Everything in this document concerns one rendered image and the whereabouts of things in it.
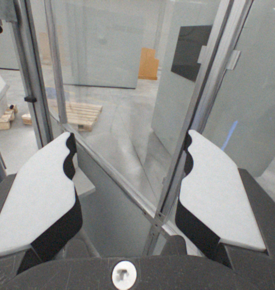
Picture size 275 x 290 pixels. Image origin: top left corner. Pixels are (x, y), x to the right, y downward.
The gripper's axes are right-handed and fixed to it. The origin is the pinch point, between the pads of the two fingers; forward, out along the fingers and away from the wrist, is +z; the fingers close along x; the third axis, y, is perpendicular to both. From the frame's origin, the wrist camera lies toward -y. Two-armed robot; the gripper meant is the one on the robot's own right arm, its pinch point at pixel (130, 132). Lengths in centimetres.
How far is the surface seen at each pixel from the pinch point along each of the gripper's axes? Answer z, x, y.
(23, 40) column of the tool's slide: 76, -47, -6
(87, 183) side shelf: 50, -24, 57
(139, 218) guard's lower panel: 29, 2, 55
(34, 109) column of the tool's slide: 77, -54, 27
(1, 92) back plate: 37, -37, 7
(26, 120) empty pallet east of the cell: 259, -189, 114
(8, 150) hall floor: 180, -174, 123
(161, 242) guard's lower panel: 20, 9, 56
